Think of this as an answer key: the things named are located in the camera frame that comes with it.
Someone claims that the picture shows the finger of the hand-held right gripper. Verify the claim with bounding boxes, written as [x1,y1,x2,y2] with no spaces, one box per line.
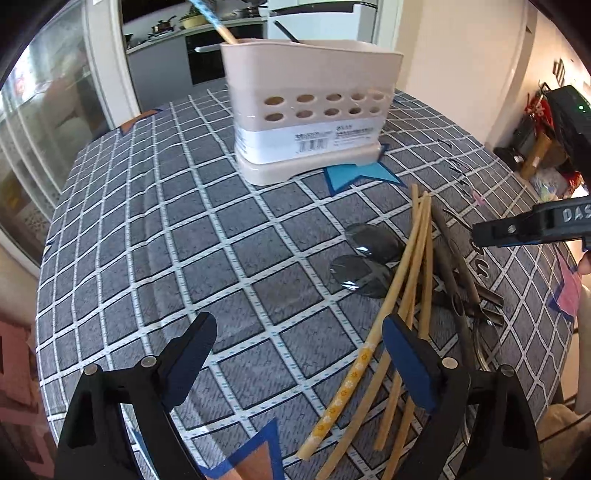
[471,215,539,248]

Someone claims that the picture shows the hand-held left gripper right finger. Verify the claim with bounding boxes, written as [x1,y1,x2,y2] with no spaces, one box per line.
[382,313,544,480]

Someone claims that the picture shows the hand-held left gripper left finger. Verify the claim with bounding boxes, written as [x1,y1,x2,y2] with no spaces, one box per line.
[58,312,218,480]

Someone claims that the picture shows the yellow floral bamboo chopstick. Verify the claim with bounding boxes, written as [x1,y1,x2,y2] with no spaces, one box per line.
[297,193,432,461]

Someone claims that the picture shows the thin metal spoon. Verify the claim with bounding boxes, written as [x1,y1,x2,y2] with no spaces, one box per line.
[470,318,503,376]

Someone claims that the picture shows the dark-handled spoon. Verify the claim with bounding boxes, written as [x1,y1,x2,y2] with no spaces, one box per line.
[345,223,403,265]
[329,255,462,311]

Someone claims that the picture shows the beige plastic utensil holder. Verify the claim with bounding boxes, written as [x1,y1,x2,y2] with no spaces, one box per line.
[220,38,404,186]

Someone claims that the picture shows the cardboard tube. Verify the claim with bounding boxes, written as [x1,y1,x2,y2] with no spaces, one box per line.
[521,134,556,182]

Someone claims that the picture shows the red hanging decoration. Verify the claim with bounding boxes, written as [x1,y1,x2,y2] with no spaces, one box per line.
[530,91,555,136]

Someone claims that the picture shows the grey checkered tablecloth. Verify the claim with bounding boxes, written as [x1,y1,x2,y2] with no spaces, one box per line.
[34,76,578,480]

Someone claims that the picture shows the white refrigerator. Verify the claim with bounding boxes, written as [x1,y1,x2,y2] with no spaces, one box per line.
[265,0,385,44]

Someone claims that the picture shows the glass sliding door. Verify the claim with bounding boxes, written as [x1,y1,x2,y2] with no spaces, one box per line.
[0,0,114,261]

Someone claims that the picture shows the grey kitchen cabinet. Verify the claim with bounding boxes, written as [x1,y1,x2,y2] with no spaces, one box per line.
[124,34,191,112]

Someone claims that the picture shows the black built-in oven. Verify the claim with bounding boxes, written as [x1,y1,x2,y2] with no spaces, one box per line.
[185,21,269,87]

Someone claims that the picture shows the blue patterned chopstick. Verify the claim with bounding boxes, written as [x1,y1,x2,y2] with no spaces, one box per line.
[190,0,239,45]

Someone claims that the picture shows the black wall decoration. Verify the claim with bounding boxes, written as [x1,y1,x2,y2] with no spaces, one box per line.
[551,58,576,85]

